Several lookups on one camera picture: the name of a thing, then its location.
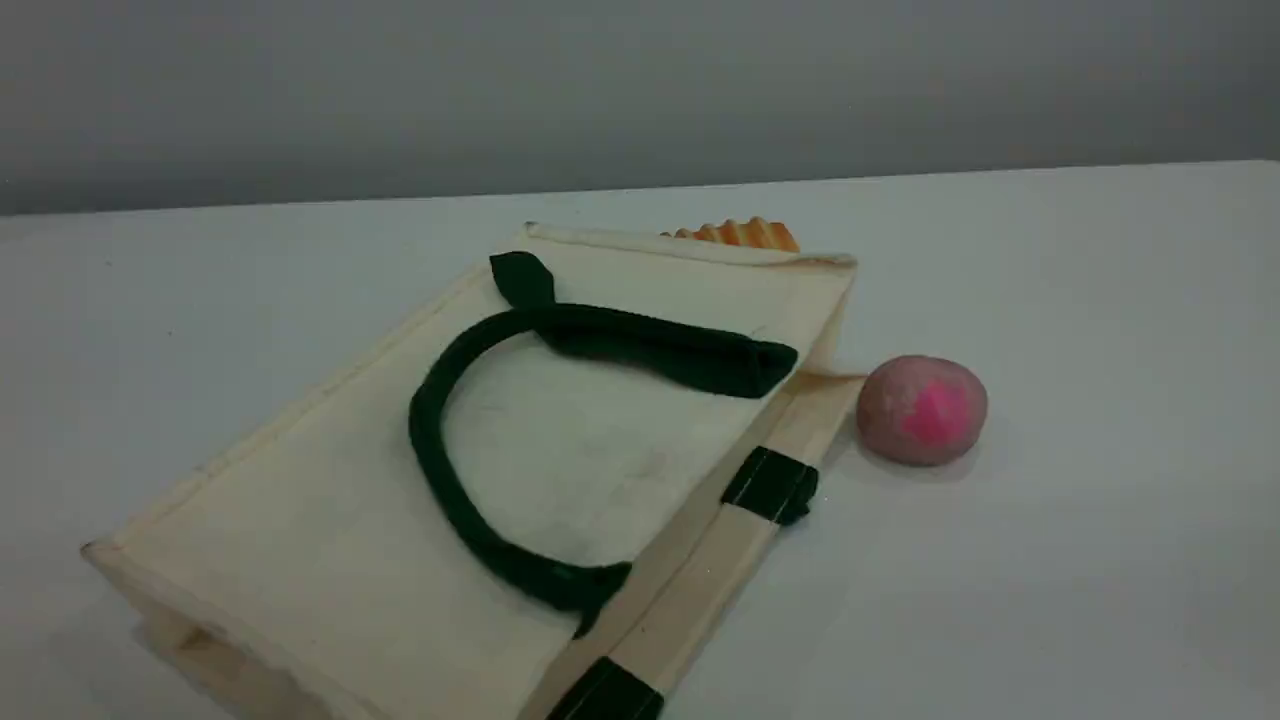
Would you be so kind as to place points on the round pink spotted bun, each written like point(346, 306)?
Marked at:
point(920, 410)

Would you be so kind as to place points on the ridged orange bread loaf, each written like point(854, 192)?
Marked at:
point(745, 234)

